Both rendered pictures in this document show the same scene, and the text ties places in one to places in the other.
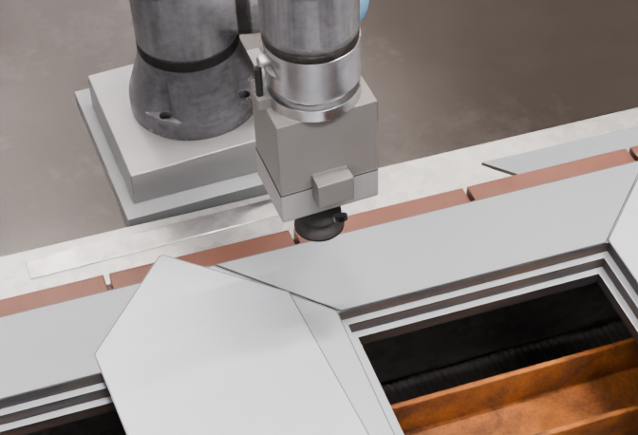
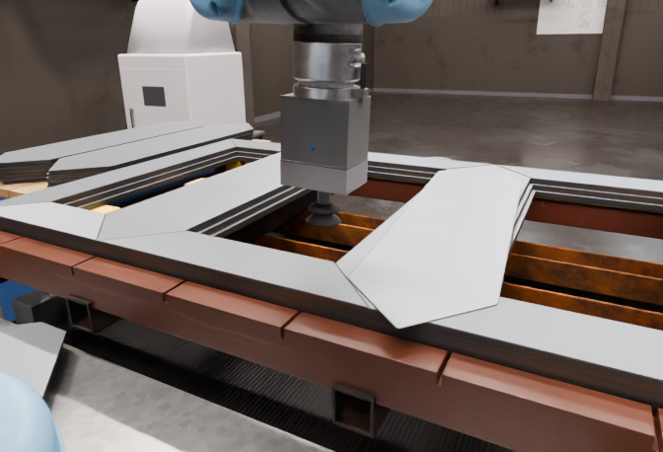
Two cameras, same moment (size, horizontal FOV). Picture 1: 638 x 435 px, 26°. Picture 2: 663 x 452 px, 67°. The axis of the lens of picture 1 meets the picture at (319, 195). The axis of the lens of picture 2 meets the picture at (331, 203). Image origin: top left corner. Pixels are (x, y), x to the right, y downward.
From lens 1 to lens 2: 144 cm
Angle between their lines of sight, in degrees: 105
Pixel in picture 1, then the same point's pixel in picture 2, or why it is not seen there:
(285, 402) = (408, 250)
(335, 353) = (361, 253)
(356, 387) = (369, 242)
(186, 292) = (405, 303)
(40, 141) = not seen: outside the picture
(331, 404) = (388, 242)
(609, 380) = not seen: hidden behind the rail
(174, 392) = (462, 272)
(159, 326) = (441, 297)
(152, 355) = (459, 288)
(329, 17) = not seen: hidden behind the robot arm
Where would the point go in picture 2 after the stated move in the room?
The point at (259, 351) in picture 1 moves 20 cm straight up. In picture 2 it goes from (397, 266) to (403, 112)
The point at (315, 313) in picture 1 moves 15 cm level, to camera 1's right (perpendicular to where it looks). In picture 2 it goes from (347, 266) to (276, 236)
